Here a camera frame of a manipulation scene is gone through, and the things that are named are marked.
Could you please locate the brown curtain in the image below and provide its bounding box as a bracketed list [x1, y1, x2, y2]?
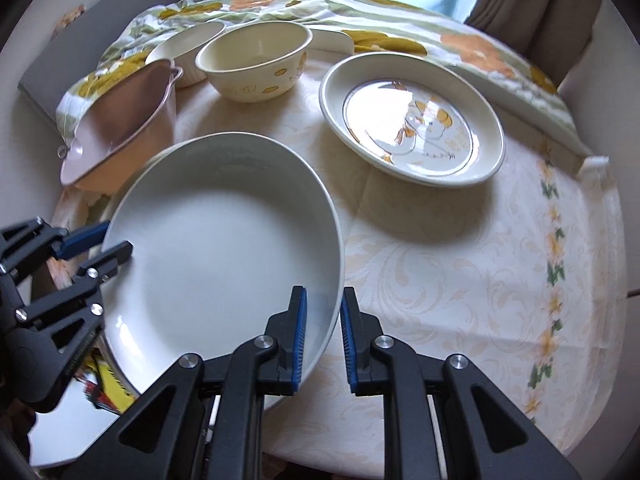
[464, 0, 605, 87]

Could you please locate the cream plate with cat print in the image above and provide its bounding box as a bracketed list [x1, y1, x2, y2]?
[319, 51, 507, 188]

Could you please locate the white ribbed bowl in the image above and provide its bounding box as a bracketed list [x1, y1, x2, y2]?
[145, 21, 227, 89]

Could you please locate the floral blanket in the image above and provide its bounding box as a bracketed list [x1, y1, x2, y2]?
[55, 0, 577, 157]

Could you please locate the cream bowl with orange print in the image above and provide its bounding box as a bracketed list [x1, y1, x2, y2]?
[194, 20, 314, 104]

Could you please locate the large plain white plate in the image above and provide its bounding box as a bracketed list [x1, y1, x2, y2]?
[99, 131, 344, 411]

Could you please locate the yellow snack packet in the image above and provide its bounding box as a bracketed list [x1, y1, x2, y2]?
[81, 349, 139, 415]

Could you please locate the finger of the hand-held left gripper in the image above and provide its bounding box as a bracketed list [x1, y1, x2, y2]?
[0, 216, 111, 274]
[14, 240, 135, 335]

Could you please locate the grey cushion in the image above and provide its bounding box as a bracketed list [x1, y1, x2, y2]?
[17, 0, 195, 132]

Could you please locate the pink bowl with handles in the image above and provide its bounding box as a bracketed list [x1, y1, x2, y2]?
[59, 58, 184, 192]

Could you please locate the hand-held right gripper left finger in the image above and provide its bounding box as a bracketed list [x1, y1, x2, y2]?
[61, 285, 308, 480]

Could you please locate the white curved rim piece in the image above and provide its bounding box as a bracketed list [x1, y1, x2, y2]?
[311, 29, 354, 55]

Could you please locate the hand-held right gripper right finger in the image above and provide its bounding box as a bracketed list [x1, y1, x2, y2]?
[340, 287, 583, 480]

